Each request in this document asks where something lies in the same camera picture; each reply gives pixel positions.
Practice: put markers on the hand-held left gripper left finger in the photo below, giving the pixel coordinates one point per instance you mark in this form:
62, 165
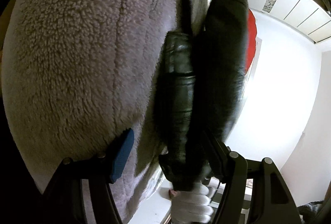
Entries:
122, 154

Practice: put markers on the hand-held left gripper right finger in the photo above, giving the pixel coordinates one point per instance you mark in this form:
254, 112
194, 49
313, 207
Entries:
219, 159

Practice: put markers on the black leather jacket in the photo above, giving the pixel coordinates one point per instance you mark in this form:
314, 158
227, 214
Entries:
178, 89

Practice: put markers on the white ribbed cloth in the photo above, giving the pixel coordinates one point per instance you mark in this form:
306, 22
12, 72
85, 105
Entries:
191, 203

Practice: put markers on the grey fuzzy cloth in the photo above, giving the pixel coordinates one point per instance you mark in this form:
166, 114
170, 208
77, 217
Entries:
310, 212

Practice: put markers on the beige bed headboard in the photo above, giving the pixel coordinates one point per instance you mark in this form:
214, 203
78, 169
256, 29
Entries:
258, 58

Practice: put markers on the floral purple bed blanket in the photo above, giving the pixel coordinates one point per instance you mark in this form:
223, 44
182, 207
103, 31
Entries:
77, 45

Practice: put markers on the red duvet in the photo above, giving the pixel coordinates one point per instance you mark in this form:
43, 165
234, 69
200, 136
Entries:
251, 40

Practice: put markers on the white wardrobe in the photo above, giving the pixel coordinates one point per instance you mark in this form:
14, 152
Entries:
297, 7

